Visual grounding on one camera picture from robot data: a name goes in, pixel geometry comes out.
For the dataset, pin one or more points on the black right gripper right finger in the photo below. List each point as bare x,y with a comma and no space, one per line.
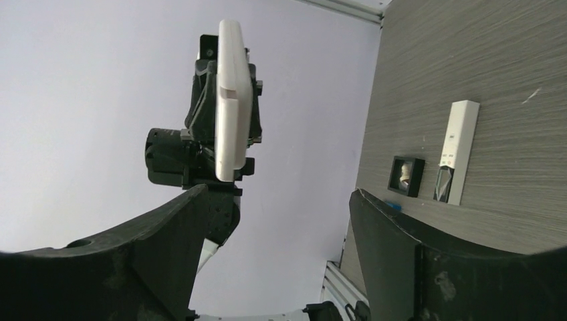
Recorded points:
413,271

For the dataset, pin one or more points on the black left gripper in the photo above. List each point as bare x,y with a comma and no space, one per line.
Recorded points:
185,158

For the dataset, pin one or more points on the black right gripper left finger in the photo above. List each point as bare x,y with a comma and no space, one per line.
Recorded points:
142,269

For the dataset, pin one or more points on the white remote control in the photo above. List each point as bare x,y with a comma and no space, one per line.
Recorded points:
234,98

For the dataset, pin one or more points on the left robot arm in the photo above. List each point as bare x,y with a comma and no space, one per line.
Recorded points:
255,136

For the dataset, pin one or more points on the blue toy brick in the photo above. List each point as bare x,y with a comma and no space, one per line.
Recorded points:
395,206

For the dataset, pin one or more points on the white rectangular box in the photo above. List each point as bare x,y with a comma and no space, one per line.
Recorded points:
456,151

